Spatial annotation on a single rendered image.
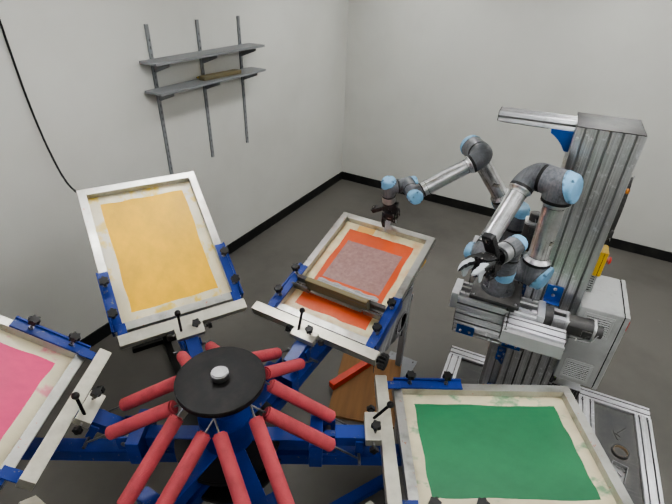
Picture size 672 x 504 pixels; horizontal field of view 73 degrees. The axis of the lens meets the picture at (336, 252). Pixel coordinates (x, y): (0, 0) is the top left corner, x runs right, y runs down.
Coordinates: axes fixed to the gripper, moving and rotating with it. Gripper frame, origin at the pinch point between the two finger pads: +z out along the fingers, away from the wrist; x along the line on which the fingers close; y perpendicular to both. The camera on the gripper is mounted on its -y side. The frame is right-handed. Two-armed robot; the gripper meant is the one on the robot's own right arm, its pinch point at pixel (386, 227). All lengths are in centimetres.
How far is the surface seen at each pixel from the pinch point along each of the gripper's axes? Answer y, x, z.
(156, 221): -94, -76, -35
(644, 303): 177, 172, 179
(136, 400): -31, -151, -30
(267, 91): -200, 152, 20
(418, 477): 69, -119, -1
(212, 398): 4, -141, -45
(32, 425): -52, -176, -38
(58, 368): -70, -156, -31
